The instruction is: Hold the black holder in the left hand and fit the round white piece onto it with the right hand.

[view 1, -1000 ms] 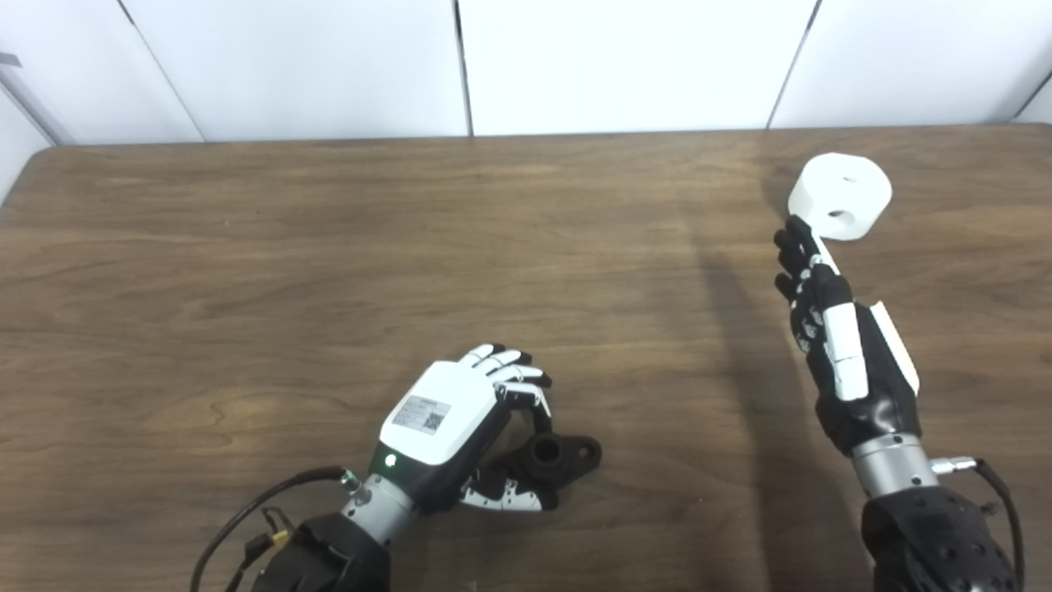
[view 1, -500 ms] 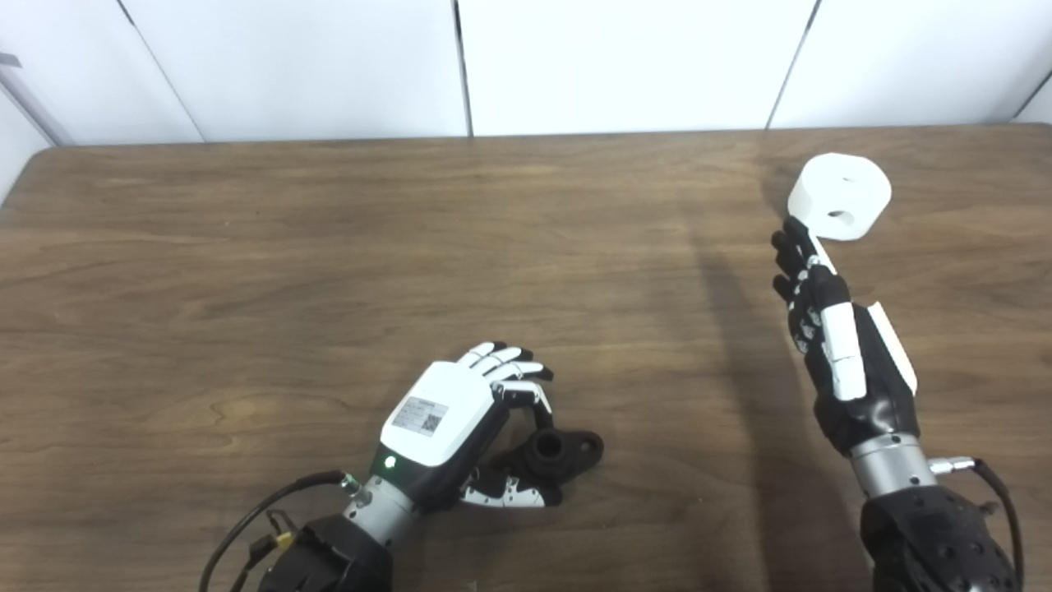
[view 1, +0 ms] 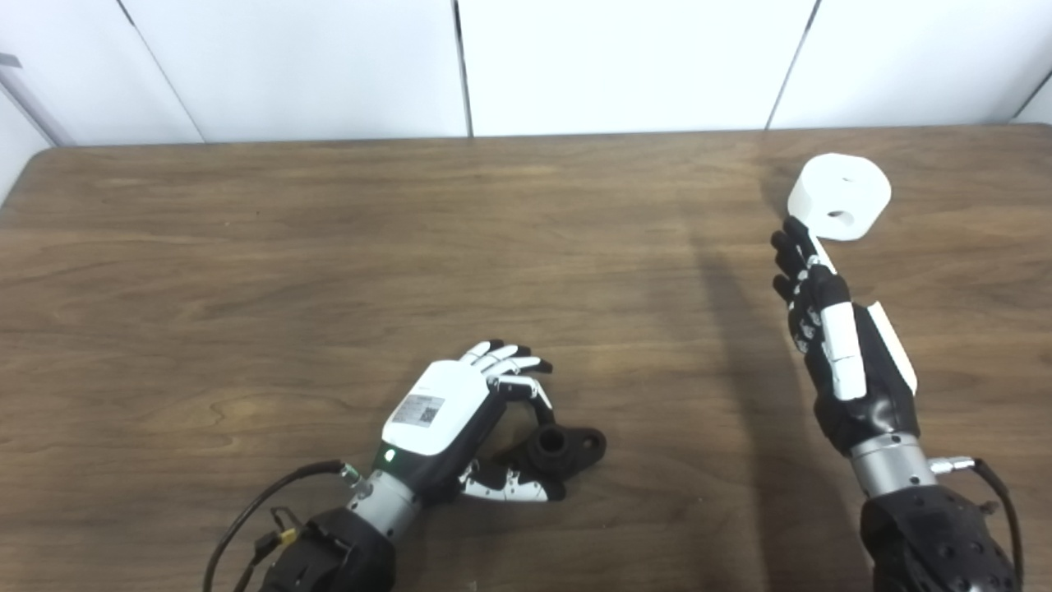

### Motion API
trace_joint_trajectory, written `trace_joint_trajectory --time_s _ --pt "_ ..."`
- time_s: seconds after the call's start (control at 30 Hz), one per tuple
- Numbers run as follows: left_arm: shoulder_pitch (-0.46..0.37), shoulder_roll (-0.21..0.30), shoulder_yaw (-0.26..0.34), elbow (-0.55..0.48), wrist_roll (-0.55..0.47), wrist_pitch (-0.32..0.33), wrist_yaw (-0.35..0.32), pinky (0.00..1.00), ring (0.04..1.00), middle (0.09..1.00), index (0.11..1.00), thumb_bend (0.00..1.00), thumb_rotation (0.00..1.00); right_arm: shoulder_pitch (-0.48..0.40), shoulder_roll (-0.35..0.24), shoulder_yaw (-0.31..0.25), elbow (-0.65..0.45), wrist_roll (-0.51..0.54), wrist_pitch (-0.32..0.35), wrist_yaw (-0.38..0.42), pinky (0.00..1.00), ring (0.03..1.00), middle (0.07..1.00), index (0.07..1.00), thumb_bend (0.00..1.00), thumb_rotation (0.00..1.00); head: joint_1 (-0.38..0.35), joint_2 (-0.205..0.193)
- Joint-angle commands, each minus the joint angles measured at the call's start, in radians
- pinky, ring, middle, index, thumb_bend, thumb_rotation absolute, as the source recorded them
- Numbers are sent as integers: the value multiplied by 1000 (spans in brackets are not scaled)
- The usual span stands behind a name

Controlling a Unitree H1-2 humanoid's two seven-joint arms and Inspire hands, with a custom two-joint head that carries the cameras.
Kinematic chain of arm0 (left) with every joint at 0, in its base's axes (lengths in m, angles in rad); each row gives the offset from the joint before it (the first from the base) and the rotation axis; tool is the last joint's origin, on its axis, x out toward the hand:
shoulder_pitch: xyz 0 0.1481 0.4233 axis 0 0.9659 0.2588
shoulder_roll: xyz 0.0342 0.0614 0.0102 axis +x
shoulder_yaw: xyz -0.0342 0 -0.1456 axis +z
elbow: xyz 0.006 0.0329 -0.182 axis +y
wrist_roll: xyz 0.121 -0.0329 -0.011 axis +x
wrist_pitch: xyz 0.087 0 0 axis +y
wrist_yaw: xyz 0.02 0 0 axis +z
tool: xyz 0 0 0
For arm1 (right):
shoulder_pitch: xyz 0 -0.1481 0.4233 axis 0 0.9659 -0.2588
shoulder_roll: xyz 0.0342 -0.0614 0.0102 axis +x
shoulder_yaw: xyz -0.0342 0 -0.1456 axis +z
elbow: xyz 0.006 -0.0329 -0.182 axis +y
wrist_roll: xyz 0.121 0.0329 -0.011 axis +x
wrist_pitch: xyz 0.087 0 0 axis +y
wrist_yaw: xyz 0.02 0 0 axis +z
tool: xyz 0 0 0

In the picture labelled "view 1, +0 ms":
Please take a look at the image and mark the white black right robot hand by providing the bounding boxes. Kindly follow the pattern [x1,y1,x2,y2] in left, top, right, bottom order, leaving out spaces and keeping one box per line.
[771,215,920,457]

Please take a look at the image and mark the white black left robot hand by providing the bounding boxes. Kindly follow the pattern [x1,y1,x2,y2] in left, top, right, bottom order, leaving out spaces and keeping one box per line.
[374,340,568,504]

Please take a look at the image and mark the black plastic holder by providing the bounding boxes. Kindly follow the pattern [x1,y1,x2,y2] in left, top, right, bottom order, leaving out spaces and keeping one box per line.
[493,424,607,486]

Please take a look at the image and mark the round white plastic piece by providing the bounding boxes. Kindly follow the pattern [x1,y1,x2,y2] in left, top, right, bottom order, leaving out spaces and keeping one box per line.
[787,153,893,242]

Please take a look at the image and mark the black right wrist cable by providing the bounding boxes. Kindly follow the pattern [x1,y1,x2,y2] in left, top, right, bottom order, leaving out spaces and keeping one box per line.
[933,457,1024,589]

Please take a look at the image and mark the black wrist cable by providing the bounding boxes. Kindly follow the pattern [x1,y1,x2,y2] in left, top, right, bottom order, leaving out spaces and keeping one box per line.
[203,460,362,592]
[933,457,1024,589]

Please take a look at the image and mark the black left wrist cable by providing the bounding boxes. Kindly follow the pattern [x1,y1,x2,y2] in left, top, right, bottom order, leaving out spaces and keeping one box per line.
[203,460,362,592]

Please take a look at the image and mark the thin left arm wires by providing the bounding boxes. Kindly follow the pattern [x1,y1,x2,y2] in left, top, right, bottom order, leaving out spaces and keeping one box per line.
[234,507,301,592]

